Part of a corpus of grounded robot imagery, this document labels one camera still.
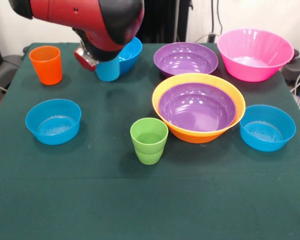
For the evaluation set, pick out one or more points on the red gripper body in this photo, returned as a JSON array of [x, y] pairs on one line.
[[83, 61]]

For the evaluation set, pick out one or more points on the light blue plastic cup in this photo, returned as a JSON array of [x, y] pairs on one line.
[[107, 72]]

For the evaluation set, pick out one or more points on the shallow blue plastic bowl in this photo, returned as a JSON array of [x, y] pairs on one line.
[[53, 127], [267, 130]]

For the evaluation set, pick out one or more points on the purple plastic bowl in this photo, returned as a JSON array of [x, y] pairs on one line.
[[197, 110], [185, 60]]

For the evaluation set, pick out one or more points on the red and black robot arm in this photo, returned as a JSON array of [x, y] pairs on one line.
[[90, 20]]

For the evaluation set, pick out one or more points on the orange plastic cup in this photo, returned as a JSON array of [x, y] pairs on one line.
[[46, 67]]

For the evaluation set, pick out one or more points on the deep blue plastic bowl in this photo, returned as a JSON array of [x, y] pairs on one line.
[[131, 55]]

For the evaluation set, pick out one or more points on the green plastic cup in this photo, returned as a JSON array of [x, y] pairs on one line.
[[148, 142]]

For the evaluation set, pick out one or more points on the black power plug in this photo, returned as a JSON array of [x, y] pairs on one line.
[[211, 38]]

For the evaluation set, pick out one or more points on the orange plastic bowl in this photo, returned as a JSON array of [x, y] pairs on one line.
[[195, 136]]

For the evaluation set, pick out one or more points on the dark green tablecloth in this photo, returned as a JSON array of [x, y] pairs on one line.
[[150, 200]]

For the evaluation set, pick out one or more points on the pink plastic bowl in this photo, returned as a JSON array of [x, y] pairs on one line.
[[255, 60]]

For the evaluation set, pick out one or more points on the black rounded equipment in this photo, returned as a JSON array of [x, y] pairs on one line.
[[298, 67]]

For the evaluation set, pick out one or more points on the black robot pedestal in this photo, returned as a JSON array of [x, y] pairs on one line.
[[165, 20]]

